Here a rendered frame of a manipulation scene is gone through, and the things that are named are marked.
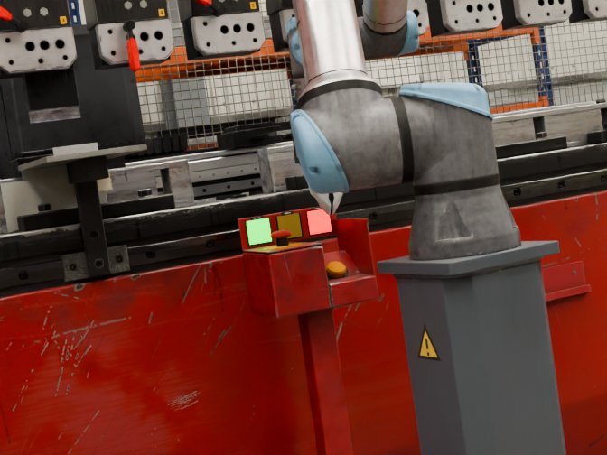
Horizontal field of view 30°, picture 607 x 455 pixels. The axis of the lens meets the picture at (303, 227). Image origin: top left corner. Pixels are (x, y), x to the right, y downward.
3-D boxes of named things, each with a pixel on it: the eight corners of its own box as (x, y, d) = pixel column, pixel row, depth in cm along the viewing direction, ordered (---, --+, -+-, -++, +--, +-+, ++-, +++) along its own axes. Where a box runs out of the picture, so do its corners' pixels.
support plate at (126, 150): (46, 162, 194) (45, 156, 194) (18, 171, 218) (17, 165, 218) (147, 149, 201) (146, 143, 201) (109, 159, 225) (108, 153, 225)
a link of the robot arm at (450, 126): (508, 172, 147) (495, 69, 147) (407, 188, 147) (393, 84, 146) (490, 173, 159) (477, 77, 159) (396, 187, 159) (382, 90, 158)
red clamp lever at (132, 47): (133, 70, 220) (126, 20, 220) (127, 73, 224) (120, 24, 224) (142, 69, 221) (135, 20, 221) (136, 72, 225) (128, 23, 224)
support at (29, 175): (25, 181, 218) (23, 165, 218) (24, 181, 219) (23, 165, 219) (96, 171, 224) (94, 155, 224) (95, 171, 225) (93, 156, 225)
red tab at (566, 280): (536, 303, 249) (533, 272, 248) (531, 302, 251) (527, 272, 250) (591, 291, 255) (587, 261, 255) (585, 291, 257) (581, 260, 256)
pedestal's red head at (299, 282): (277, 319, 201) (263, 218, 200) (250, 311, 216) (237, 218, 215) (379, 299, 208) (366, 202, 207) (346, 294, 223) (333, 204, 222)
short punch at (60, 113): (31, 123, 219) (23, 74, 219) (29, 124, 221) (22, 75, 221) (81, 116, 224) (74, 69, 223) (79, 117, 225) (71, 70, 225)
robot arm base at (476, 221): (545, 242, 151) (535, 168, 150) (452, 261, 144) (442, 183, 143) (476, 243, 164) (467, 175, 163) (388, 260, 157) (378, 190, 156)
